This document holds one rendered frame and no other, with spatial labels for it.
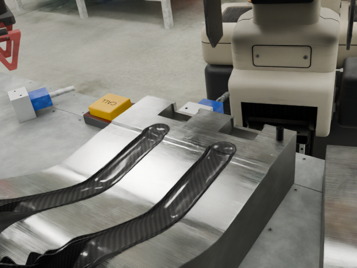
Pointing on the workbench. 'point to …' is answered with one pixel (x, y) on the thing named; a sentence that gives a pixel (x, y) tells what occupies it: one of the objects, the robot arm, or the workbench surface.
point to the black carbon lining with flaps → (159, 217)
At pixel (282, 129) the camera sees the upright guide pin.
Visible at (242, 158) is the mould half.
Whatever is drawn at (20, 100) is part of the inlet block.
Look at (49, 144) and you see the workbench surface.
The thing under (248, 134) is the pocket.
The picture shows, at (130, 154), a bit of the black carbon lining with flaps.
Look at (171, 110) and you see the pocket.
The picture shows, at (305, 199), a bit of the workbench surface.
